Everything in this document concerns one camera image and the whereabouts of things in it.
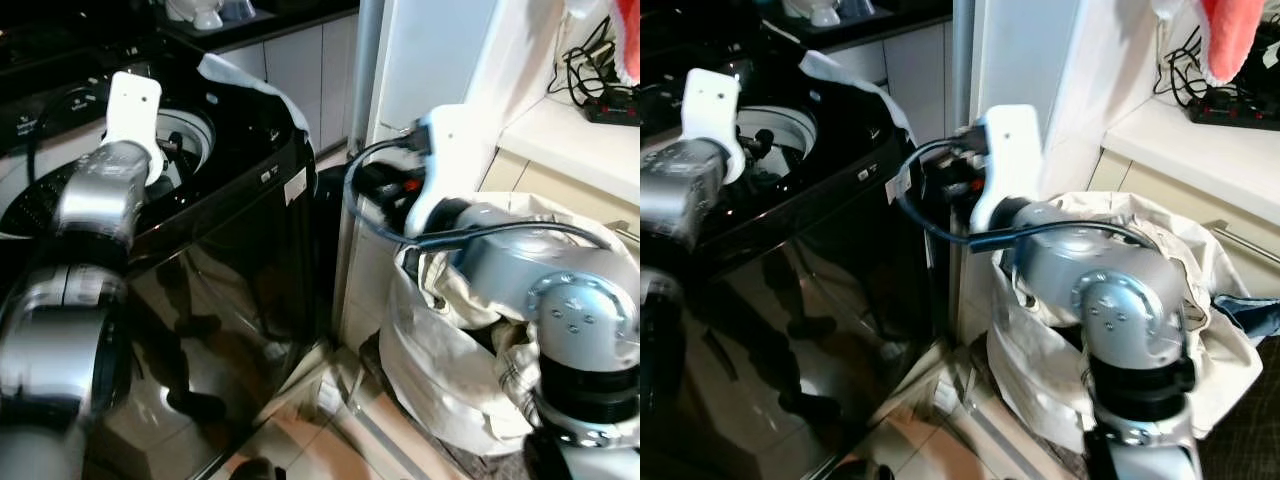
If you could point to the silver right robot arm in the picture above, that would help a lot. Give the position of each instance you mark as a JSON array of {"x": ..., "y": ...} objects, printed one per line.
[
  {"x": 560, "y": 290},
  {"x": 1110, "y": 300}
]

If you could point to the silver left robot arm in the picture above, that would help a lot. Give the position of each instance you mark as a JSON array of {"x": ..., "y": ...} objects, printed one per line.
[
  {"x": 680, "y": 190},
  {"x": 60, "y": 340}
]

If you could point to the black top-load washing machine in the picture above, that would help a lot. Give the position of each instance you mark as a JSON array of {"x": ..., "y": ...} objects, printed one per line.
[
  {"x": 220, "y": 300},
  {"x": 810, "y": 330}
]

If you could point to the white cloth on washer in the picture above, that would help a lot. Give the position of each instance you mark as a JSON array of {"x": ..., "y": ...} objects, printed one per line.
[{"x": 850, "y": 75}]

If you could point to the grey metal pipe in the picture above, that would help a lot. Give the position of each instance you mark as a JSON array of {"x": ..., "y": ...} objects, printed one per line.
[
  {"x": 365, "y": 70},
  {"x": 963, "y": 60}
]

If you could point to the white kitchen base cabinet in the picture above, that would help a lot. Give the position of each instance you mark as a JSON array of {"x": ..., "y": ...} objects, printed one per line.
[
  {"x": 915, "y": 70},
  {"x": 300, "y": 70}
]

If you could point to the white ceramic vessel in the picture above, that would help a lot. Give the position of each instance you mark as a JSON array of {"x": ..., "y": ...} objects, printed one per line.
[
  {"x": 822, "y": 10},
  {"x": 205, "y": 12}
]

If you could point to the black power strip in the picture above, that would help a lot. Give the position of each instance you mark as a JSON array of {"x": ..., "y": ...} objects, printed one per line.
[
  {"x": 1235, "y": 110},
  {"x": 612, "y": 108}
]

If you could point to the red fluffy cloth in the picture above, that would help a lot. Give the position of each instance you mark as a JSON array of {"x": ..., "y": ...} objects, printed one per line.
[
  {"x": 630, "y": 40},
  {"x": 1230, "y": 40}
]

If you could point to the beige fabric laundry bag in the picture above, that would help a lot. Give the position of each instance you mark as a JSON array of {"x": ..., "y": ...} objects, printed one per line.
[
  {"x": 1030, "y": 350},
  {"x": 430, "y": 350}
]

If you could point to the cream cabinet with white counter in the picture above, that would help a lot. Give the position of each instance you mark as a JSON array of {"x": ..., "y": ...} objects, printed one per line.
[
  {"x": 1190, "y": 160},
  {"x": 560, "y": 135}
]

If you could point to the plaid cloth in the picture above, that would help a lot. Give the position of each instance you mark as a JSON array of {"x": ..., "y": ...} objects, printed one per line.
[{"x": 518, "y": 370}]

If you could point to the blue denim garment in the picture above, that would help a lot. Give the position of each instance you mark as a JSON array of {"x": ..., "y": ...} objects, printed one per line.
[{"x": 1250, "y": 318}]

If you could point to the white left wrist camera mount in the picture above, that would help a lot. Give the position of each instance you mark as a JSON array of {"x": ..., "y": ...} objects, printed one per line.
[
  {"x": 133, "y": 105},
  {"x": 712, "y": 100}
]

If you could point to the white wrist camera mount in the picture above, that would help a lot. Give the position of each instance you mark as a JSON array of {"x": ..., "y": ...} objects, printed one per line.
[
  {"x": 712, "y": 100},
  {"x": 450, "y": 150},
  {"x": 133, "y": 105},
  {"x": 1008, "y": 150}
]

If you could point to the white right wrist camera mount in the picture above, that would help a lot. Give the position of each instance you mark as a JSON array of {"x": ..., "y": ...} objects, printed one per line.
[
  {"x": 1008, "y": 150},
  {"x": 450, "y": 150}
]

